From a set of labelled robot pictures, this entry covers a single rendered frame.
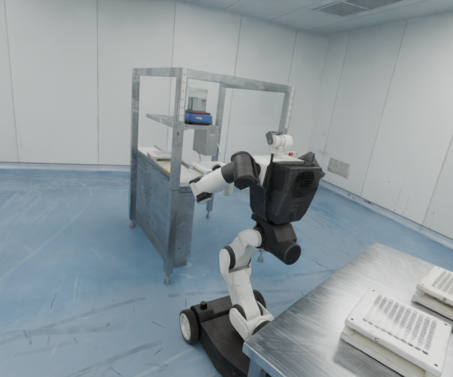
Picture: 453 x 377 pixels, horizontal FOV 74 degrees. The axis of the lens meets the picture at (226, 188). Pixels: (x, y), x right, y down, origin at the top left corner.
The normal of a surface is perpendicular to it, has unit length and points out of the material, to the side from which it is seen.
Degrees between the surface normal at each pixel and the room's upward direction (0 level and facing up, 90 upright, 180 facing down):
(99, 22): 90
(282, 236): 44
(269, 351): 0
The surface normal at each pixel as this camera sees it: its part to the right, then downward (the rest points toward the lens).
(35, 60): 0.36, 0.32
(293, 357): 0.12, -0.95
